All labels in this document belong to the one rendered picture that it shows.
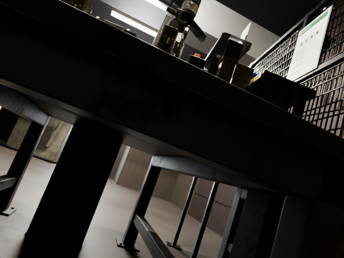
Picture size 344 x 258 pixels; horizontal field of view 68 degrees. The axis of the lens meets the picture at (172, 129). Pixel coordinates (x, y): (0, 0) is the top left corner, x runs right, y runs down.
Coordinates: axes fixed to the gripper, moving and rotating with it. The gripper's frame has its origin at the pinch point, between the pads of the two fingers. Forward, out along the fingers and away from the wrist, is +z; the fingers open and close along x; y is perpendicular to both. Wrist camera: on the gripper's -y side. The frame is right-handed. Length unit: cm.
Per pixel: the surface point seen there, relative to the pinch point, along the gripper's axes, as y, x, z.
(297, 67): -54, 1, -15
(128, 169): 13, -543, 69
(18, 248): 38, -28, 106
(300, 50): -54, 0, -25
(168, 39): 5.1, 21.0, 6.1
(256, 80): -32.3, 14.7, 4.9
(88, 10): 37.7, 12.0, 2.6
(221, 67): -13.4, 35.4, 16.0
